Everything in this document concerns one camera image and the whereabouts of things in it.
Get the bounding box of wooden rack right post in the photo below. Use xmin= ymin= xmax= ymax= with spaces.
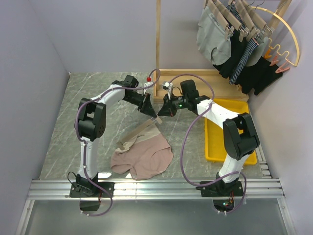
xmin=268 ymin=0 xmax=292 ymax=29

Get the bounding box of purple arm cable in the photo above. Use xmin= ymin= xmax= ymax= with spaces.
xmin=74 ymin=69 xmax=161 ymax=217
xmin=168 ymin=74 xmax=246 ymax=215

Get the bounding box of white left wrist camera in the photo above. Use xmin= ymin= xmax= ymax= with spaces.
xmin=144 ymin=77 xmax=154 ymax=94

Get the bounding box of beige hanger on grey underwear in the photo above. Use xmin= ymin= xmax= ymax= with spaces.
xmin=205 ymin=0 xmax=233 ymax=39

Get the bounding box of black rear hanging underwear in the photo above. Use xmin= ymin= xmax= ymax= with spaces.
xmin=235 ymin=57 xmax=283 ymax=95

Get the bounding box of beige clip hanger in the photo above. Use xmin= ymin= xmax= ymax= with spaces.
xmin=116 ymin=116 xmax=162 ymax=150

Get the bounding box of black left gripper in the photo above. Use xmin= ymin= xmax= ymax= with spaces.
xmin=124 ymin=93 xmax=157 ymax=118

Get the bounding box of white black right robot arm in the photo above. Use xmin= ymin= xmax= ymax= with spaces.
xmin=158 ymin=80 xmax=260 ymax=196

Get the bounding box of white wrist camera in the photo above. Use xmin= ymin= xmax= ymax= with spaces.
xmin=144 ymin=77 xmax=154 ymax=94
xmin=162 ymin=82 xmax=173 ymax=91

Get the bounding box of black hanging underwear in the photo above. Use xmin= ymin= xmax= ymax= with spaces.
xmin=213 ymin=30 xmax=247 ymax=78
xmin=235 ymin=57 xmax=283 ymax=95

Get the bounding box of wooden rack upright post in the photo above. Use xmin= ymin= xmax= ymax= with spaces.
xmin=155 ymin=0 xmax=162 ymax=97

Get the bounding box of aluminium rail frame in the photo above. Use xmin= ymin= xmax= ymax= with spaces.
xmin=14 ymin=115 xmax=294 ymax=235

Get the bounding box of light grey hanging underwear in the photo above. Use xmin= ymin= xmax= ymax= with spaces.
xmin=246 ymin=36 xmax=268 ymax=67

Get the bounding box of yellow plastic tray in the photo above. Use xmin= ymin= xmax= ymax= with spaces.
xmin=205 ymin=99 xmax=259 ymax=165

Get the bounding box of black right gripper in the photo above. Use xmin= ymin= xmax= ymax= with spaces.
xmin=157 ymin=93 xmax=188 ymax=118

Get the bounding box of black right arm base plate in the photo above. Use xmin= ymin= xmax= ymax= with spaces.
xmin=196 ymin=179 xmax=244 ymax=197

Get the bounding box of pink and cream underwear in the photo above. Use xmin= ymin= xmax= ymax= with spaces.
xmin=111 ymin=124 xmax=174 ymax=180

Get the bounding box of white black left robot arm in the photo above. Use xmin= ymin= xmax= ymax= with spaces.
xmin=74 ymin=75 xmax=157 ymax=197

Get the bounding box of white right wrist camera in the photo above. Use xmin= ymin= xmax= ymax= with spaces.
xmin=162 ymin=82 xmax=173 ymax=91

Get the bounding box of orange wavy clip hanger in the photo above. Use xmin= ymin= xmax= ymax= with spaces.
xmin=264 ymin=38 xmax=291 ymax=74

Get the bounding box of gold metal arc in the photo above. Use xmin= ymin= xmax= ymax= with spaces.
xmin=250 ymin=6 xmax=301 ymax=68

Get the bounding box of striped blue hanging underwear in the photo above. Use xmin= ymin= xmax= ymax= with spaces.
xmin=229 ymin=0 xmax=258 ymax=85

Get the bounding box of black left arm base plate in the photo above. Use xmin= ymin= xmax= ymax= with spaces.
xmin=69 ymin=182 xmax=115 ymax=198

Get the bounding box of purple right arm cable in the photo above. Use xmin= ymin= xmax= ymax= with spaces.
xmin=168 ymin=74 xmax=246 ymax=215

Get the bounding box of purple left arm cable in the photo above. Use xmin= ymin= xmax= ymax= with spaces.
xmin=74 ymin=69 xmax=161 ymax=217

